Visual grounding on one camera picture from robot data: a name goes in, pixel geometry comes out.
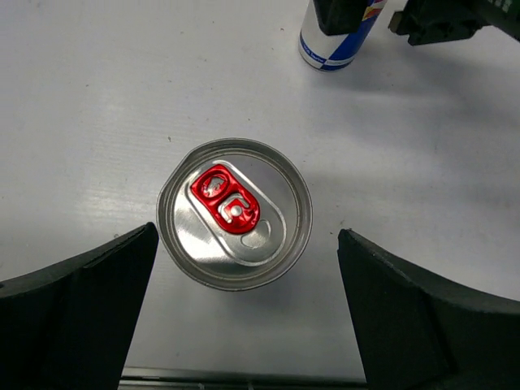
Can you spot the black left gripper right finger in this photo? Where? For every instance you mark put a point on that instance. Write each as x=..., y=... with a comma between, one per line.
x=418, y=330

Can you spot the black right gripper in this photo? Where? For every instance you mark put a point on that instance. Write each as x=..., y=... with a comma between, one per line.
x=424, y=21

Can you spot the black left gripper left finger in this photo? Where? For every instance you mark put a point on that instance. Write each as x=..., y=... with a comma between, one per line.
x=70, y=325

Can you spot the red bull can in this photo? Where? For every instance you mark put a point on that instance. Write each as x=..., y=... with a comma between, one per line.
x=235, y=214
x=332, y=53

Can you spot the Red Bull can front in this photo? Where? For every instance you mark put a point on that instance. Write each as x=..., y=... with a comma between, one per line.
x=235, y=214

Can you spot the aluminium rail frame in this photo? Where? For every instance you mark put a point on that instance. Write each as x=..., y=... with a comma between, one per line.
x=146, y=378

